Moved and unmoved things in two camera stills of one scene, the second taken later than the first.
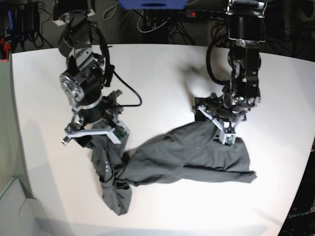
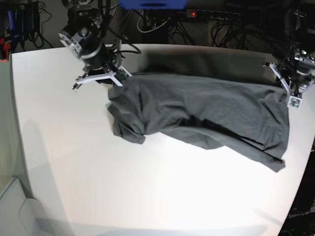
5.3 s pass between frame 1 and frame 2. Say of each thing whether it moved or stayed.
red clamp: stayed
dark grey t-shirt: moved
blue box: stayed
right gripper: moved
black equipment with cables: stayed
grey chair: stayed
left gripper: moved
